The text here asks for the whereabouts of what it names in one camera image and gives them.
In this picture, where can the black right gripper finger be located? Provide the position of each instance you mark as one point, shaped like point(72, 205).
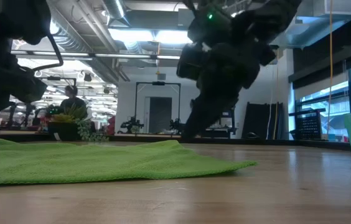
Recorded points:
point(195, 115)
point(216, 109)

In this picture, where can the green microfiber towel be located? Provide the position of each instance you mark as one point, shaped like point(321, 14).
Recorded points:
point(101, 161)

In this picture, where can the black background robot arm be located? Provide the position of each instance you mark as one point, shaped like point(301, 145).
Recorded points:
point(132, 125)

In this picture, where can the dark blue cart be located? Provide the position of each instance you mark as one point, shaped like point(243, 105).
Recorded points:
point(225, 124)

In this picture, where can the grey door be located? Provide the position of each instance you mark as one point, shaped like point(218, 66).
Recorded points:
point(160, 115)

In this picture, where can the black leaning panels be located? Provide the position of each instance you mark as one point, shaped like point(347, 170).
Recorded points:
point(256, 121)

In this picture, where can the small black dome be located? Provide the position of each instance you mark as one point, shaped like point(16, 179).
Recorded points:
point(251, 136)

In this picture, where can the person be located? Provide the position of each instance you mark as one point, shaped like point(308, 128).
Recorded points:
point(73, 104)

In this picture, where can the potted succulent plant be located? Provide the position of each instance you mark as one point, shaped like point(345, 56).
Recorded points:
point(63, 130)

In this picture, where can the black perforated rack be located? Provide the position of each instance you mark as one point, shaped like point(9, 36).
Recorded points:
point(307, 127)

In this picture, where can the long ceiling light bar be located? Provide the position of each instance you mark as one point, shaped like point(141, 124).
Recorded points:
point(116, 56)

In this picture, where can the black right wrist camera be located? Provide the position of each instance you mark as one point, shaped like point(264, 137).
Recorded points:
point(191, 62)

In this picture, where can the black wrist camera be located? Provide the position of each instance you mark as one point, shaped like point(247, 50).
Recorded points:
point(191, 62)
point(32, 21)

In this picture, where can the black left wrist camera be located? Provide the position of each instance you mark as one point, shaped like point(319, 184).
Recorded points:
point(32, 21)

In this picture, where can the silver ventilation duct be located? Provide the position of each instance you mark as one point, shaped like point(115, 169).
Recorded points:
point(113, 7)

